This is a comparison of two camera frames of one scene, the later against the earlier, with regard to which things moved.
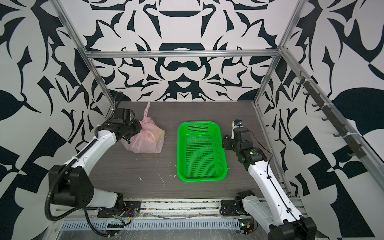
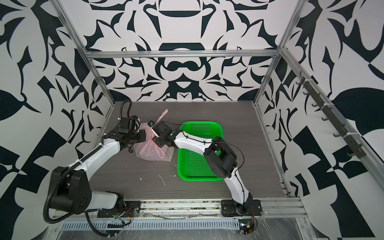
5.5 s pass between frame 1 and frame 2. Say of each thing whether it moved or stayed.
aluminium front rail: stayed
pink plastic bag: moved
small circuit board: stayed
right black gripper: moved
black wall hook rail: stayed
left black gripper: moved
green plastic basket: stayed
